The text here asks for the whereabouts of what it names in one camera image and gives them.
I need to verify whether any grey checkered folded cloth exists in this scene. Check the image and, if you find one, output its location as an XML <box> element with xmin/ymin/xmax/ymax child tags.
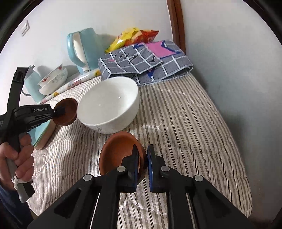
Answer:
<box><xmin>98</xmin><ymin>40</ymin><xmax>193</xmax><ymax>86</ymax></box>

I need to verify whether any brown wooden door frame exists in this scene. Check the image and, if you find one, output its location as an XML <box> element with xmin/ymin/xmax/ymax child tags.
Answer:
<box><xmin>166</xmin><ymin>0</ymin><xmax>186</xmax><ymax>53</ymax></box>

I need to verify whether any red chips bag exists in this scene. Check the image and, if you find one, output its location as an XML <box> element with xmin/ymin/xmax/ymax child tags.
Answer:
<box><xmin>129</xmin><ymin>30</ymin><xmax>159</xmax><ymax>44</ymax></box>

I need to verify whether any brown clay saucer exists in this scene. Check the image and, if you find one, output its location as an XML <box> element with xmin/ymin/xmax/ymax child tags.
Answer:
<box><xmin>99</xmin><ymin>131</ymin><xmax>148</xmax><ymax>182</ymax></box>
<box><xmin>52</xmin><ymin>98</ymin><xmax>78</xmax><ymax>126</ymax></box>

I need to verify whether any light blue thermos jug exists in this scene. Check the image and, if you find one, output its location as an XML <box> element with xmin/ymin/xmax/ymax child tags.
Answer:
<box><xmin>22</xmin><ymin>65</ymin><xmax>45</xmax><ymax>103</ymax></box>

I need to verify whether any white bowl with grey swirls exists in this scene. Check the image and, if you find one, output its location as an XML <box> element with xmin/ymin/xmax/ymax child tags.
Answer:
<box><xmin>39</xmin><ymin>68</ymin><xmax>68</xmax><ymax>95</ymax></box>

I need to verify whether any rolled floral plastic sheet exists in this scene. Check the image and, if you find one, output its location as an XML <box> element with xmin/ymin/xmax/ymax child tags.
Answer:
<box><xmin>38</xmin><ymin>68</ymin><xmax>101</xmax><ymax>104</ymax></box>

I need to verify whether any light blue electric kettle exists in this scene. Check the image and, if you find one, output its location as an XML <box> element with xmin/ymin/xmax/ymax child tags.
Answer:
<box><xmin>66</xmin><ymin>28</ymin><xmax>105</xmax><ymax>75</ymax></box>

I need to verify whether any yellow chips bag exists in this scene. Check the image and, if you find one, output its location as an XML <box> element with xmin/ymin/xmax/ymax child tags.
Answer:
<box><xmin>105</xmin><ymin>27</ymin><xmax>140</xmax><ymax>53</ymax></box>

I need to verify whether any large white ceramic bowl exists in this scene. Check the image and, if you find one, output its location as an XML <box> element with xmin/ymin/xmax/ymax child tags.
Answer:
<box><xmin>76</xmin><ymin>76</ymin><xmax>140</xmax><ymax>134</ymax></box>

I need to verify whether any striped quilted table cover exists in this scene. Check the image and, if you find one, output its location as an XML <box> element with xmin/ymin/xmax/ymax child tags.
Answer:
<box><xmin>28</xmin><ymin>74</ymin><xmax>252</xmax><ymax>216</ymax></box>

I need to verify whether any white wall switch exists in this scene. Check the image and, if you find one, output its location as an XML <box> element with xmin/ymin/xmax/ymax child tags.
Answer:
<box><xmin>21</xmin><ymin>20</ymin><xmax>30</xmax><ymax>36</ymax></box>

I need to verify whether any person's left hand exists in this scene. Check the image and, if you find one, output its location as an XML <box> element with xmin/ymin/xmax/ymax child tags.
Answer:
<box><xmin>0</xmin><ymin>134</ymin><xmax>34</xmax><ymax>191</ymax></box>

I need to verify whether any white bowl with blue pattern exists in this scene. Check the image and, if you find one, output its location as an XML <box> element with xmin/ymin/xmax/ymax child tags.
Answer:
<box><xmin>38</xmin><ymin>64</ymin><xmax>63</xmax><ymax>87</ymax></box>

